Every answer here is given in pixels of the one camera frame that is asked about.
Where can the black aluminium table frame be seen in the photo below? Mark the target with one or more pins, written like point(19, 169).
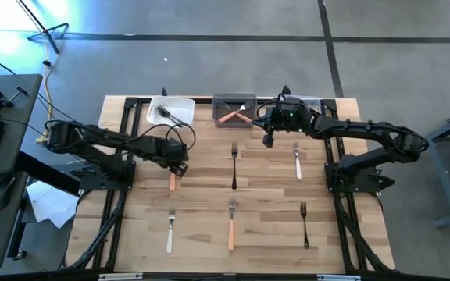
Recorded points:
point(203, 100)

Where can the white label strip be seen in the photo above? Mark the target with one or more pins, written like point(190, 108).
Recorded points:
point(119, 276)
point(338, 278)

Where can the black computer mouse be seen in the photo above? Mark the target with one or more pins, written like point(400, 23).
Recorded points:
point(2, 191)

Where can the white paper sheet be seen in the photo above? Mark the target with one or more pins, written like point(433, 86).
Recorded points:
point(49, 205)

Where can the grey translucent plastic bin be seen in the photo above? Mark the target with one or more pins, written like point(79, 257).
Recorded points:
point(234, 102)

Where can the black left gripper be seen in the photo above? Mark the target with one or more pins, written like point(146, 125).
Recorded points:
point(176, 150)

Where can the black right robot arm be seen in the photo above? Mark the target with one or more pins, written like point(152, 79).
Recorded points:
point(365, 129)

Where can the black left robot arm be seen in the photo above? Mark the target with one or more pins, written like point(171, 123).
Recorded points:
point(104, 136)

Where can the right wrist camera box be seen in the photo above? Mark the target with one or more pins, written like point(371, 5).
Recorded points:
point(287, 111)

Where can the white plastic bin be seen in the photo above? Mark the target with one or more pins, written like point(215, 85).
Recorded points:
point(184, 104)

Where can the clear plastic bin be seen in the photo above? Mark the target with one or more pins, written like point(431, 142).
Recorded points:
point(315, 102)

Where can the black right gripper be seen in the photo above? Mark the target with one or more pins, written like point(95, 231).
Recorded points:
point(268, 123)

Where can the black tripod stand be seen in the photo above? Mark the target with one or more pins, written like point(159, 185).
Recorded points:
point(43, 30)

